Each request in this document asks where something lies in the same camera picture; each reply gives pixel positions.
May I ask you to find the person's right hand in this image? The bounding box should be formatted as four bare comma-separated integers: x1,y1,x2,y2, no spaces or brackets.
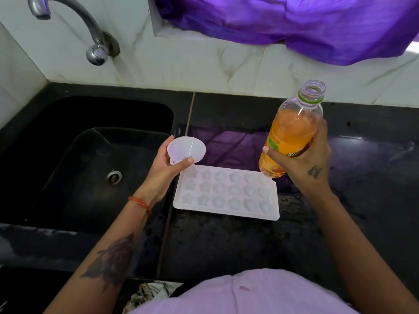
261,118,333,197

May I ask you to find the person's left hand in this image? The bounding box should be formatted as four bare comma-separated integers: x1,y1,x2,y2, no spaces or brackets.
137,135,196,208

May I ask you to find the orange juice bottle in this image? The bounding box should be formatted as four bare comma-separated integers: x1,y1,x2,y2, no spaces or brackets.
258,79,327,179

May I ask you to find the white plastic funnel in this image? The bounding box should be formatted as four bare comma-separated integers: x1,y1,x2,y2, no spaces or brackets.
167,136,207,166

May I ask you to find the white ice cube tray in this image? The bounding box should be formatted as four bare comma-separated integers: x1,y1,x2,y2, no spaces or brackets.
172,164,281,222

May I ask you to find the person's right forearm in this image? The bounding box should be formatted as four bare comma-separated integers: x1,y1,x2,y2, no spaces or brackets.
306,181,419,314

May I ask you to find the person's left forearm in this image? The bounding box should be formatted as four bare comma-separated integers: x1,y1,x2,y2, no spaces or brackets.
44,201,153,314

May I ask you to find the black stone sink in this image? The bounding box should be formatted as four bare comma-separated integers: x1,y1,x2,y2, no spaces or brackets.
0,94,176,236

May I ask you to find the floral patterned cloth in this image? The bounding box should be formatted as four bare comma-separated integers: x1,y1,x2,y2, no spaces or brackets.
123,281,184,314

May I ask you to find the purple curtain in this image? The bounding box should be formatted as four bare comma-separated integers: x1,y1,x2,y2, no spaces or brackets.
154,0,419,66

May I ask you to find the pink striped shirt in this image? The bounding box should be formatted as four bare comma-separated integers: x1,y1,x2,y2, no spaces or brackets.
129,268,361,314

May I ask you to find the orange thread bracelet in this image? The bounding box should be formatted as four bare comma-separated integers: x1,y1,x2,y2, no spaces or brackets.
127,196,152,215

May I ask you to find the chrome wall tap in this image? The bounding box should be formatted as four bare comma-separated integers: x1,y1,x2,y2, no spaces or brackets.
27,0,121,66

